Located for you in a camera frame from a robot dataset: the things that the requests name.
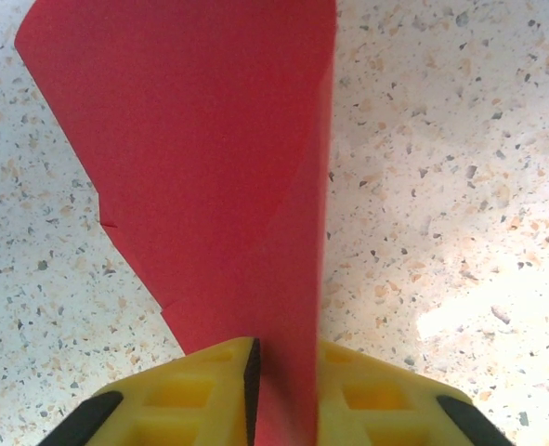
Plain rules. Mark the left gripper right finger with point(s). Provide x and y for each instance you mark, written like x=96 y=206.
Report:
x=385 y=409

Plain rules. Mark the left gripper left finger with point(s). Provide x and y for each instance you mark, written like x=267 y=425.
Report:
x=186 y=404

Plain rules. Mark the red square paper sheet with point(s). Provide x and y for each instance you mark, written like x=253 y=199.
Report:
x=186 y=139

